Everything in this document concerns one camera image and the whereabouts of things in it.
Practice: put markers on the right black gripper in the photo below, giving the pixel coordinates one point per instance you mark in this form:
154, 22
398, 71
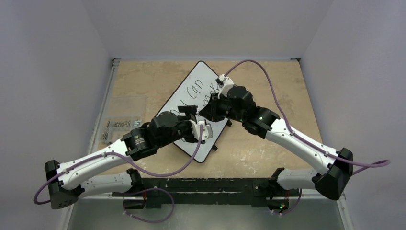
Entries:
214, 109

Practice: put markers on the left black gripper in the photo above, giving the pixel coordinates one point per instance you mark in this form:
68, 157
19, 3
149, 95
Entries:
189, 112

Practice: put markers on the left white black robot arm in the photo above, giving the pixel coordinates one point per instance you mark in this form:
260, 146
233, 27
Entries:
67, 182

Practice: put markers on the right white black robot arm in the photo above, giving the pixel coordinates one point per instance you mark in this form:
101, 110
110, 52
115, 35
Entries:
330, 170

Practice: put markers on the clear plastic screw box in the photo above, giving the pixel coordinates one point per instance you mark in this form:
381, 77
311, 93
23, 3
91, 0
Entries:
123, 114

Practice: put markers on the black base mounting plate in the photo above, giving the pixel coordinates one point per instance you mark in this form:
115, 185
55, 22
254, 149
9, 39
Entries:
256, 192

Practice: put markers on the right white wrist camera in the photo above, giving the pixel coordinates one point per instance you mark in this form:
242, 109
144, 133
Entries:
225, 83

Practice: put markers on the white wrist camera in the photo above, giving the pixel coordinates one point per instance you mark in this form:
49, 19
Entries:
225, 83
203, 130

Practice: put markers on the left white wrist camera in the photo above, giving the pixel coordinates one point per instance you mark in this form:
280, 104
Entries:
203, 130

